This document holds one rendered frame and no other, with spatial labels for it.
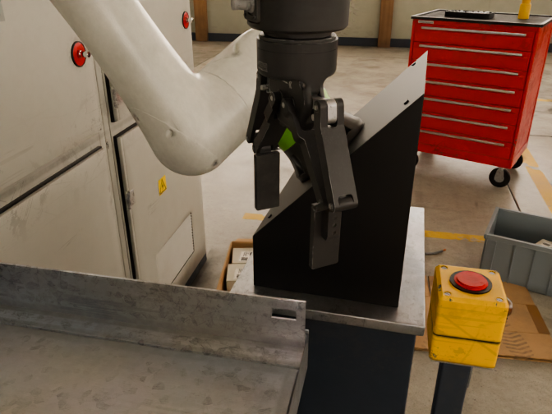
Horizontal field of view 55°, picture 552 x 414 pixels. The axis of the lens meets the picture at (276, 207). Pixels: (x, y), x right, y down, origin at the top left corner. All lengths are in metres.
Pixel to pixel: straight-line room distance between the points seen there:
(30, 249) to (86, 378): 0.66
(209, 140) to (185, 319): 0.27
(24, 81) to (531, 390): 1.69
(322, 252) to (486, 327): 0.26
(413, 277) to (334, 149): 0.54
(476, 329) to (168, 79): 0.52
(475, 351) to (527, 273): 1.71
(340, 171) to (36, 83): 0.89
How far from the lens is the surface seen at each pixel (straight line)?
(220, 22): 8.68
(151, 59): 0.77
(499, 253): 2.39
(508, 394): 1.93
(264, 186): 0.62
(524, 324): 2.23
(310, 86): 0.48
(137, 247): 1.72
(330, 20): 0.47
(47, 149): 1.28
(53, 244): 1.33
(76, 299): 0.72
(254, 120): 0.60
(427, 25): 3.29
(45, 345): 0.71
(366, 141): 0.77
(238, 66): 0.84
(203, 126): 0.79
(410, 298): 0.92
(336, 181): 0.46
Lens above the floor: 1.27
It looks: 26 degrees down
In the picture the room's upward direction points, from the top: straight up
